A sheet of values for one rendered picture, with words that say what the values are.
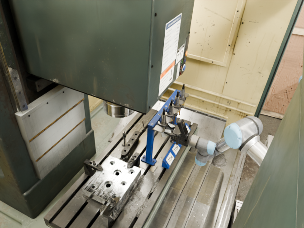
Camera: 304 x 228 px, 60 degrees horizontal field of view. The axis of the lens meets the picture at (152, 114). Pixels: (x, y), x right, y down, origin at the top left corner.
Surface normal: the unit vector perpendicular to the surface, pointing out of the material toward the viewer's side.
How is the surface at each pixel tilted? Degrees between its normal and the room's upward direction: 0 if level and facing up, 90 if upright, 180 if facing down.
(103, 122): 0
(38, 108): 91
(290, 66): 90
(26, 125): 90
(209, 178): 8
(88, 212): 0
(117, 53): 90
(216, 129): 24
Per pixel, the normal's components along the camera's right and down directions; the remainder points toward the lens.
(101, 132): 0.06, -0.79
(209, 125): -0.12, -0.50
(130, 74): -0.44, 0.53
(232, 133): -0.89, 0.25
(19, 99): 0.90, 0.31
